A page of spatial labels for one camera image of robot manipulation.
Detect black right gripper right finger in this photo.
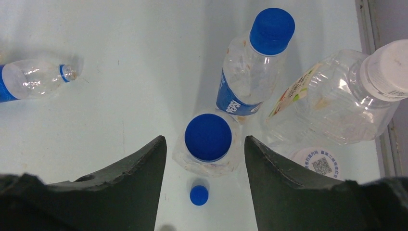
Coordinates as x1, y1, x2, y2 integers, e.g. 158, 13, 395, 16
244, 136, 408, 231

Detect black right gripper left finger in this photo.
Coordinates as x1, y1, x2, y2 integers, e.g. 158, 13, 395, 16
0, 136, 167, 231

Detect clear crushed bottle blue label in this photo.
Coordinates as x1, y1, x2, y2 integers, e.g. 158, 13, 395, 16
172, 109, 243, 177

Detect large clear bottle white cap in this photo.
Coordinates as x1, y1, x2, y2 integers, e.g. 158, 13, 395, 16
264, 39, 408, 147

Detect standing Pepsi bottle blue cap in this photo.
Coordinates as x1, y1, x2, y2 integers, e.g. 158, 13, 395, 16
216, 8, 295, 116

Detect lying uncapped Pepsi bottle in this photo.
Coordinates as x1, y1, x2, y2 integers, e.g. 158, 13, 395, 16
0, 59, 79, 103

